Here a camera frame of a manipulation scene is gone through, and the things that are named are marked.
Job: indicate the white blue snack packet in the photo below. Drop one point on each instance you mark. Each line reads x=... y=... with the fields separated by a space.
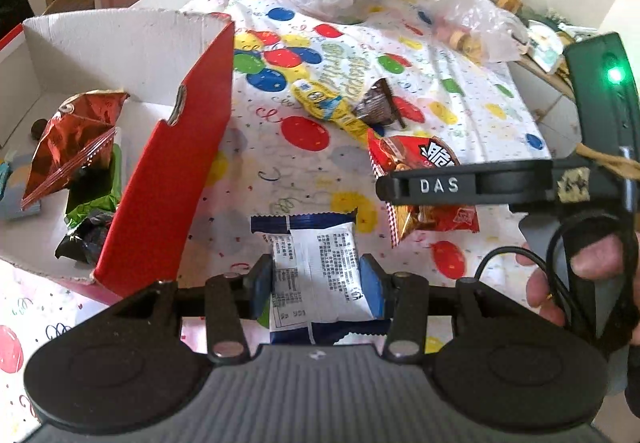
x=322 y=289

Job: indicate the green white snack bar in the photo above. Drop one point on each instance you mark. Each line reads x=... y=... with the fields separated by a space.
x=97 y=189

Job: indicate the light blue cracker packet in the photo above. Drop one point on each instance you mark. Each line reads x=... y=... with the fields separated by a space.
x=14 y=188

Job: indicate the dark brown chocolate wrapper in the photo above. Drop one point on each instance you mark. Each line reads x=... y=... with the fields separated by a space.
x=377 y=107

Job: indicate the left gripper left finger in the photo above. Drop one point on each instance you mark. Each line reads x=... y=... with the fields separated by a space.
x=223 y=302

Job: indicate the black jacket pile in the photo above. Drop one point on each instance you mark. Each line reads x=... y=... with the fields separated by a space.
x=13 y=13

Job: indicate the dark red foil snack bag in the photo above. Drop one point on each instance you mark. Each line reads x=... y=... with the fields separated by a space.
x=79 y=134

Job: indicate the person right hand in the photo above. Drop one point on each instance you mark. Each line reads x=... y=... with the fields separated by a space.
x=597 y=262

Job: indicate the plastic bag with cookies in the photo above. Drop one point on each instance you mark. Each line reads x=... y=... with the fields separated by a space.
x=478 y=29

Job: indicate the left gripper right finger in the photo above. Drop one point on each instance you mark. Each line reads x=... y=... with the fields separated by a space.
x=401 y=304

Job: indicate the red orange snack bag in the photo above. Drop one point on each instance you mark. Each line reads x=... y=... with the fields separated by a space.
x=417 y=199

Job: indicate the black candy packet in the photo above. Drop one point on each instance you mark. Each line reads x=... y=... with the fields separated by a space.
x=84 y=243

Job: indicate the yellow minion candy pack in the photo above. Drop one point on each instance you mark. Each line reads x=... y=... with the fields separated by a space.
x=324 y=104

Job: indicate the balloon birthday tablecloth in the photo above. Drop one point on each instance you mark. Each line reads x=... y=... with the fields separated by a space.
x=234 y=108

